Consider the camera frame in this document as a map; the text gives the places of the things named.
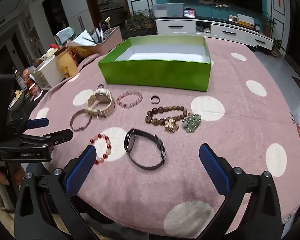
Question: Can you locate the red pink bead bracelet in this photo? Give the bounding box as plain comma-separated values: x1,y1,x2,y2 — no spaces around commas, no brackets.
89,133,113,165

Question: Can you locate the silver bangle bracelet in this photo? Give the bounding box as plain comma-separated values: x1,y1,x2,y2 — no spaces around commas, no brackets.
70,109,93,132

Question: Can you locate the green jade charm bracelet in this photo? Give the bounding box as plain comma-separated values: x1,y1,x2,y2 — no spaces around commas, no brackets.
182,113,202,133

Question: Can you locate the cream white wristwatch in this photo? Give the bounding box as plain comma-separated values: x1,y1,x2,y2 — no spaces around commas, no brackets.
83,88,115,118

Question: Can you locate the black wristwatch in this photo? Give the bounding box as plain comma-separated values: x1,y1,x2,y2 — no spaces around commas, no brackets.
123,128,167,171

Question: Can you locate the pink crystal bead bracelet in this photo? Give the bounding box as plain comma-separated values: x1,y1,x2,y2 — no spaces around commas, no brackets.
116,90,144,109

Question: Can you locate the brown wooden bead bracelet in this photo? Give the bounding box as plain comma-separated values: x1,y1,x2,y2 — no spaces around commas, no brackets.
144,105,189,127

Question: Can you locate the left human hand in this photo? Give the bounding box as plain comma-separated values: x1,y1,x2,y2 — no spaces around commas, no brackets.
0,164,26,193

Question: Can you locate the red instant noodle cup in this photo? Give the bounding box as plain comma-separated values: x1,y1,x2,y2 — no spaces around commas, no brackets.
29,83,42,101

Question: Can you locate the white storage basket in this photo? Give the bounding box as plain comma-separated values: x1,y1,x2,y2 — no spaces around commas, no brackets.
31,57,64,89

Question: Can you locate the carved flower pendant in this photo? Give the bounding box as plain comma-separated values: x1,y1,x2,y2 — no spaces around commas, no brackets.
165,118,179,133

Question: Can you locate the yellow bear bottle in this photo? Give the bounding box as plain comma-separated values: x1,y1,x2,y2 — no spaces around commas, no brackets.
54,47,78,79

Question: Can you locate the pink polka dot tablecloth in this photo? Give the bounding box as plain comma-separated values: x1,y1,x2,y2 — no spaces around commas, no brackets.
31,38,300,238

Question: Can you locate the green cardboard box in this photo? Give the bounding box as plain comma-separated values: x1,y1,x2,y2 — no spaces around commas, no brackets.
98,35,211,92

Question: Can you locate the pink desk organizer box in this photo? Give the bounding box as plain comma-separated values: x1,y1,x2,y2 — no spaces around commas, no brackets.
66,27,123,55

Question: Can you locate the potted plant by cabinet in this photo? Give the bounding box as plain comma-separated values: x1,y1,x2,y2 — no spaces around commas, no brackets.
271,38,286,58

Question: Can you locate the white tv cabinet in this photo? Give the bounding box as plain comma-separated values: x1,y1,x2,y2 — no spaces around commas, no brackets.
155,18,273,50

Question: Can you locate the small black alarm clock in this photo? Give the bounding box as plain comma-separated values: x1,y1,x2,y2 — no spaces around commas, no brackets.
254,24,261,31

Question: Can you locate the white yellow box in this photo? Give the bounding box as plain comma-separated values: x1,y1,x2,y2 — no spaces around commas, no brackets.
237,14,255,28

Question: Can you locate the potted plant on cabinet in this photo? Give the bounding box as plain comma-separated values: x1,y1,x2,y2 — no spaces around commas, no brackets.
262,12,278,38

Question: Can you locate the blue red small box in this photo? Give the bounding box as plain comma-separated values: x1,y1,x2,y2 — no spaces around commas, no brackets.
183,7,196,18

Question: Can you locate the clear plastic storage bin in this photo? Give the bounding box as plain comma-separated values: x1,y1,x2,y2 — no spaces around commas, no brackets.
152,3,184,18

